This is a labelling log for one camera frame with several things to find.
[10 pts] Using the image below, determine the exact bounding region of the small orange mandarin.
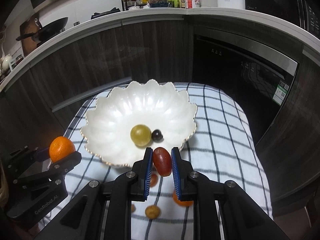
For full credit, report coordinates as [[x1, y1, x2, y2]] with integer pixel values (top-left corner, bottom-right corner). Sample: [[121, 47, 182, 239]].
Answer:
[[49, 136, 76, 163]]

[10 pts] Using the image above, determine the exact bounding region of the small dark grape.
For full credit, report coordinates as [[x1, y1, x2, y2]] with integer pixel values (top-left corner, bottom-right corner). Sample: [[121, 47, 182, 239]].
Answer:
[[151, 129, 163, 142]]

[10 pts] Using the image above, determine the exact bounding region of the built-in black oven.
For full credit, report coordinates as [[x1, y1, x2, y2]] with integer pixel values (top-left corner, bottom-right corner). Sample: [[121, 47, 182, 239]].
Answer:
[[193, 27, 299, 143]]

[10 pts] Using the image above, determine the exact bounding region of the white teapot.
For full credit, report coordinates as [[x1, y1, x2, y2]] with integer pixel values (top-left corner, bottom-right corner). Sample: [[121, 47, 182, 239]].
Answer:
[[1, 54, 12, 71]]

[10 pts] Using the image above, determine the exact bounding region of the small red grape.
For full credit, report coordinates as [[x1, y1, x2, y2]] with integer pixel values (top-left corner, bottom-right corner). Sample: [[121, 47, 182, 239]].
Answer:
[[150, 173, 158, 187]]

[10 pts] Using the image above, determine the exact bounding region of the black wok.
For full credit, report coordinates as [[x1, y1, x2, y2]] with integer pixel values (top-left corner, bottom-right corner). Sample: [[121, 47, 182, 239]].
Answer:
[[16, 17, 68, 43]]

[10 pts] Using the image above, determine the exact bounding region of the black microwave oven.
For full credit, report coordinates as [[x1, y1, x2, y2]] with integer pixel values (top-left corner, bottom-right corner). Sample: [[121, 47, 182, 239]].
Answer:
[[245, 0, 319, 38]]

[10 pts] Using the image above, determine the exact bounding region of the large orange mandarin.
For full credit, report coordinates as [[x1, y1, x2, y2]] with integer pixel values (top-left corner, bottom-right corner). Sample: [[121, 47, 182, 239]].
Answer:
[[172, 191, 194, 207]]

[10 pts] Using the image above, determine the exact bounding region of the blue checked white cloth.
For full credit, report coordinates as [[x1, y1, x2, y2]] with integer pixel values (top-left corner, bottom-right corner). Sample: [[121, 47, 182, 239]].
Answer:
[[65, 83, 272, 239]]

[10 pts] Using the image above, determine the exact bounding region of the white scalloped bowl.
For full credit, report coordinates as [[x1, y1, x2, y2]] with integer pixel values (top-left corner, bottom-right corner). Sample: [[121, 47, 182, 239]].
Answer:
[[80, 80, 197, 167]]

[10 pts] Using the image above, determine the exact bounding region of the black stove grate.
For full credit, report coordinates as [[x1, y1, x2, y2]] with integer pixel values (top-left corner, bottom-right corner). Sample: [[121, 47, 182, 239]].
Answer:
[[91, 7, 120, 20]]

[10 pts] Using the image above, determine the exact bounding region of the large green grape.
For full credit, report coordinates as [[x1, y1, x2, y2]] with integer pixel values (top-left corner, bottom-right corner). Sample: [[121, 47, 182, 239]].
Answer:
[[130, 124, 151, 147]]

